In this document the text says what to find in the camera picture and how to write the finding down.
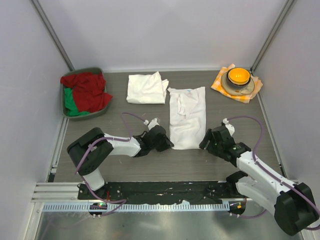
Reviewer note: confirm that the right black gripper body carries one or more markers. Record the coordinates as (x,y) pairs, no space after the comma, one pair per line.
(215,148)

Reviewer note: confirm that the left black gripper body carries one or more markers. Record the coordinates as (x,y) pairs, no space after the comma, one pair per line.
(161,145)

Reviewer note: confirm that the white t-shirt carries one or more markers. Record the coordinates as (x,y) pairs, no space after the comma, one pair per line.
(146,89)
(187,117)

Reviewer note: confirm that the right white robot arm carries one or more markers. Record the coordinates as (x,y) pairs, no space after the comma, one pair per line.
(292,205)

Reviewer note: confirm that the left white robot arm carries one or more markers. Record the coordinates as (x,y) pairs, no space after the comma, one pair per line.
(90,150)

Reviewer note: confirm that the folded white t-shirt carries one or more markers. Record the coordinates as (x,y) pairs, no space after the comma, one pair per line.
(146,89)

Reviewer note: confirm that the orange checked cloth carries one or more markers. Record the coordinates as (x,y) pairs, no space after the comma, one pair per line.
(216,85)

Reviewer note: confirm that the beige ceramic plate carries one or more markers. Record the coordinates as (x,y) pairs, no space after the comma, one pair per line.
(233,91)

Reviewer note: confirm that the grey plastic bin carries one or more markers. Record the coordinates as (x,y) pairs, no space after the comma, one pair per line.
(94,70)

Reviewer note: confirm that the orange bowl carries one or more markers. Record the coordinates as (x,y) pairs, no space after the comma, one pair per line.
(238,76)

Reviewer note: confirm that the red t-shirt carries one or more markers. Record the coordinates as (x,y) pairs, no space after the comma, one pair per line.
(88,91)

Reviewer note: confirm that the green t-shirt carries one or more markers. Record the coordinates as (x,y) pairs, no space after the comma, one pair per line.
(70,105)

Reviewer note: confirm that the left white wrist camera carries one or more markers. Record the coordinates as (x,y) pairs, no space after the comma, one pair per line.
(151,124)

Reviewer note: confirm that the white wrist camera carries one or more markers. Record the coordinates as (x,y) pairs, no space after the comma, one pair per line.
(230,127)
(151,124)

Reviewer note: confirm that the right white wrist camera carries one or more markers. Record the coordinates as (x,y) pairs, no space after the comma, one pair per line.
(230,127)

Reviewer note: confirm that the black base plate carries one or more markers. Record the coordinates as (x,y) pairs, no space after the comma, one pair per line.
(162,192)

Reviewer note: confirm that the white slotted cable duct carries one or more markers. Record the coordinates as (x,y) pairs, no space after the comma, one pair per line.
(102,207)

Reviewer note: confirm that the aluminium frame rail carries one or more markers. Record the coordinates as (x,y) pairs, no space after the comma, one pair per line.
(54,191)

